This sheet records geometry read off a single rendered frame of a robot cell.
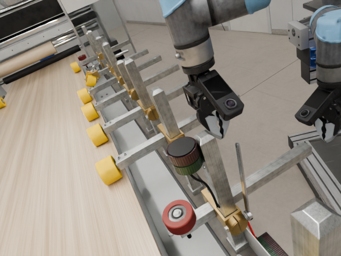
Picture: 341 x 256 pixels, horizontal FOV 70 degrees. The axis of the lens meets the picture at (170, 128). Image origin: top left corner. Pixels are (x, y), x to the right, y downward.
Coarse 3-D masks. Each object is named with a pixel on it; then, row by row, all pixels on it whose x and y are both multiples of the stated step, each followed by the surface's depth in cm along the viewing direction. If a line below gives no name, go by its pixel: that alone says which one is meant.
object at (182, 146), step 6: (180, 138) 48; (186, 138) 48; (174, 144) 47; (180, 144) 47; (186, 144) 46; (192, 144) 45; (168, 150) 46; (174, 150) 46; (180, 150) 45; (186, 150) 45; (192, 150) 44; (174, 156) 45; (180, 156) 44; (204, 162) 48; (204, 168) 49; (198, 180) 51; (210, 192) 54; (216, 204) 57
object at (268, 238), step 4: (264, 236) 69; (268, 236) 68; (268, 240) 67; (272, 240) 67; (272, 244) 66; (276, 244) 66; (272, 248) 65; (276, 248) 65; (280, 248) 65; (276, 252) 64; (280, 252) 64; (284, 252) 64
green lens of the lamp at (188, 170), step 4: (200, 156) 47; (196, 160) 46; (200, 160) 47; (172, 164) 47; (192, 164) 45; (196, 164) 46; (200, 164) 47; (176, 168) 46; (180, 168) 46; (184, 168) 45; (188, 168) 45; (192, 168) 46; (196, 168) 46; (176, 172) 48; (180, 172) 47; (184, 172) 46; (188, 172) 46; (192, 172) 46
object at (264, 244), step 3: (261, 237) 69; (258, 240) 68; (261, 240) 68; (261, 243) 67; (264, 243) 67; (264, 246) 67; (267, 246) 66; (267, 249) 66; (270, 249) 65; (270, 252) 65; (273, 252) 65; (270, 255) 64; (273, 255) 64; (276, 255) 64
